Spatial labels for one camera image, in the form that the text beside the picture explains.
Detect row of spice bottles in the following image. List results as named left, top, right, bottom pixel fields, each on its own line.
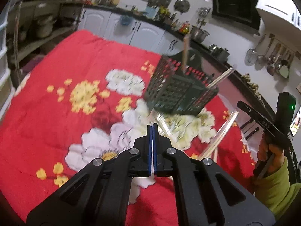
left=132, top=2, right=191, bottom=34

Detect white upper cabinet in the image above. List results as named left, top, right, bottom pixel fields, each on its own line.
left=255, top=0, right=301, bottom=31

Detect plastic chopsticks pair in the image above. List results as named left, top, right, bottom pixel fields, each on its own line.
left=150, top=111, right=175, bottom=137
left=197, top=111, right=239, bottom=161

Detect large metal cooking pot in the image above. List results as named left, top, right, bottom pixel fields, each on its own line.
left=33, top=15, right=58, bottom=39

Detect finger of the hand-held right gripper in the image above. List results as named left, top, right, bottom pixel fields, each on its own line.
left=237, top=100, right=293, bottom=149

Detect wooden chopsticks bundle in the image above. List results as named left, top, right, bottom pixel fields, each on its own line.
left=181, top=34, right=191, bottom=72
left=206, top=67, right=236, bottom=89

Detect red floral blanket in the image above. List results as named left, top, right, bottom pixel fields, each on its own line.
left=0, top=29, right=261, bottom=226

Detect steel pot lid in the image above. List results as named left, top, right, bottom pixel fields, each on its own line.
left=174, top=0, right=190, bottom=14

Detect person's right hand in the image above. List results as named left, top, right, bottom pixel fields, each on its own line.
left=257, top=135, right=286, bottom=173

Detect black range hood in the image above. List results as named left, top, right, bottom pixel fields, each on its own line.
left=208, top=0, right=261, bottom=36

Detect pile of garlic bulbs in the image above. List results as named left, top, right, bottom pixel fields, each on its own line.
left=242, top=74, right=262, bottom=100

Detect plastic drawer unit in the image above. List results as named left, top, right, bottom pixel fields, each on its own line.
left=0, top=5, right=15, bottom=105

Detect white lower cabinets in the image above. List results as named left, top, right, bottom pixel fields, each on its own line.
left=77, top=7, right=184, bottom=57

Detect dark green utensil basket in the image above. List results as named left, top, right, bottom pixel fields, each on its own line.
left=144, top=52, right=219, bottom=116

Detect person's right forearm green sleeve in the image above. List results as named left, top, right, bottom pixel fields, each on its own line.
left=252, top=157, right=301, bottom=220

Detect row of hanging steel ladles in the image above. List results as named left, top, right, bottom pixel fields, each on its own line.
left=245, top=33, right=296, bottom=79

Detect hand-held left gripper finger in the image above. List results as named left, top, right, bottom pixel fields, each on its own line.
left=153, top=123, right=276, bottom=226
left=26, top=124, right=153, bottom=226

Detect steel pot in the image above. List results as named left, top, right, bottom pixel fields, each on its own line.
left=190, top=26, right=210, bottom=43

